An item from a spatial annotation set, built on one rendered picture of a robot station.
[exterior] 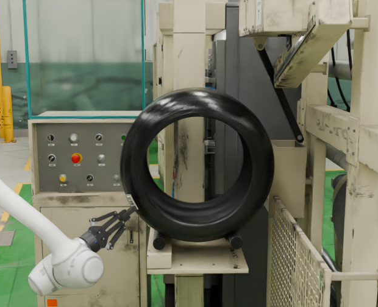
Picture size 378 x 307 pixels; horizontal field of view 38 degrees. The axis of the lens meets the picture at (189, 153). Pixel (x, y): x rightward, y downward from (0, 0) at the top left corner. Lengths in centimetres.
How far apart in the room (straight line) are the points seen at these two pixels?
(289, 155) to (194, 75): 50
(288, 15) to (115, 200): 139
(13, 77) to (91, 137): 827
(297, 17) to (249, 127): 44
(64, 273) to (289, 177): 106
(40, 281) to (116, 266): 109
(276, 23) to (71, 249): 88
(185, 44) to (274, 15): 67
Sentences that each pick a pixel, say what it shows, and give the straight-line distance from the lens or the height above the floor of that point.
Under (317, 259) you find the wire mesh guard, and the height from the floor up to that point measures 100.
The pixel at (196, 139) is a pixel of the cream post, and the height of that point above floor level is 122.
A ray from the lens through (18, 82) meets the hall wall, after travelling 1092.
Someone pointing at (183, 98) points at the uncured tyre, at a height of 142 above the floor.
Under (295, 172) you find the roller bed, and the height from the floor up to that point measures 110.
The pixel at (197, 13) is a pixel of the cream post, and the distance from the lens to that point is 228.
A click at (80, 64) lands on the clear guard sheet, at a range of 267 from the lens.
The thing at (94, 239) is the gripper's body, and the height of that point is 98.
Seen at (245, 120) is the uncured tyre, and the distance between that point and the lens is 193.
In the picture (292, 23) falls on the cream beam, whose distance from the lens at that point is 169.
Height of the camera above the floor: 158
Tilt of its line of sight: 10 degrees down
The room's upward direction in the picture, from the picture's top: straight up
